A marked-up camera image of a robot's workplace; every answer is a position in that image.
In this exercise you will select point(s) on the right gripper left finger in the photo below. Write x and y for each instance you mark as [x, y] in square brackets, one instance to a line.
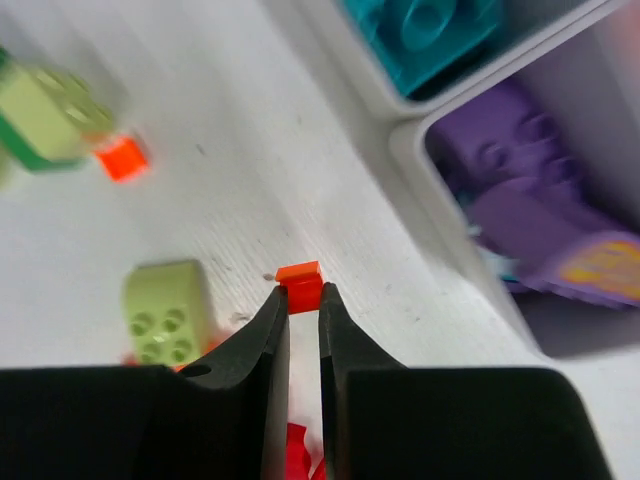
[223, 416]

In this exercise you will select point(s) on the small orange stud by cluster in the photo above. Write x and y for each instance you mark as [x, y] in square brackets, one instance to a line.
[122, 159]

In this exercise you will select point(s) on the purple curved lego brick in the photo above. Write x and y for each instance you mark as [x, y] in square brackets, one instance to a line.
[553, 253]

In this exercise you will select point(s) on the green and lime lego cluster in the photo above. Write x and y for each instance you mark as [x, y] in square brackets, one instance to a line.
[50, 122]

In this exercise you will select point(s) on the left white divided container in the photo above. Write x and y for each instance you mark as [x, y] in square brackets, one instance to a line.
[530, 30]

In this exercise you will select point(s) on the orange round lego piece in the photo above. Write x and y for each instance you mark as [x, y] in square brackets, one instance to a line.
[212, 345]

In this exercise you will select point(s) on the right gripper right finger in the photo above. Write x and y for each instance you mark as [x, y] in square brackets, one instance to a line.
[384, 420]

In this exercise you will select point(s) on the purple lego plate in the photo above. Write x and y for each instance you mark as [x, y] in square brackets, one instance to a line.
[504, 136]

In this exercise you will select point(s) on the white divided container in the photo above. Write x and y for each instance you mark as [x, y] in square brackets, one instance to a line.
[577, 85]
[530, 30]

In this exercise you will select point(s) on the lime square lego brick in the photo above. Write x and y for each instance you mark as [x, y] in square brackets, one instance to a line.
[166, 309]

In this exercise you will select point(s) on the right white divided container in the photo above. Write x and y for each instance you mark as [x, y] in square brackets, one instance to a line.
[577, 85]

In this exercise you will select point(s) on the red round lego piece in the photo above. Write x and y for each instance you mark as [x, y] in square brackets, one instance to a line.
[298, 458]

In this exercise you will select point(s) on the teal rounded lego brick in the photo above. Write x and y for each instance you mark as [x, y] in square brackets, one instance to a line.
[414, 41]

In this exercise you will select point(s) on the small orange stud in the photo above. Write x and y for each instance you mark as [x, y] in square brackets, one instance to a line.
[122, 159]
[304, 284]

